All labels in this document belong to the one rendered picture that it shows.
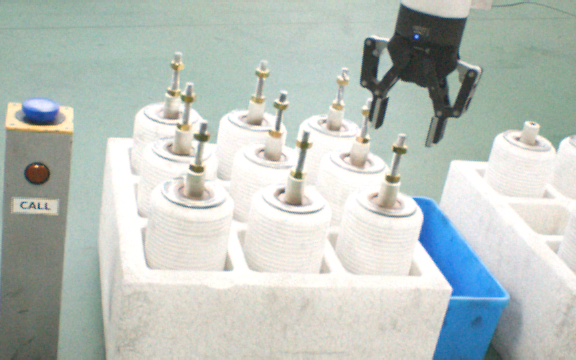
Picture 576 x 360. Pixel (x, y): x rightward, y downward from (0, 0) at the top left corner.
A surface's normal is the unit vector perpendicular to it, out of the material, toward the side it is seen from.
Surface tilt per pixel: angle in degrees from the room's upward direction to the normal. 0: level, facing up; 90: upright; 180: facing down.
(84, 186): 0
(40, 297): 90
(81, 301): 0
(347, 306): 90
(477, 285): 88
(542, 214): 90
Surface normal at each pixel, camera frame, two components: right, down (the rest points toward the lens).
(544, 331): -0.96, -0.05
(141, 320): 0.22, 0.44
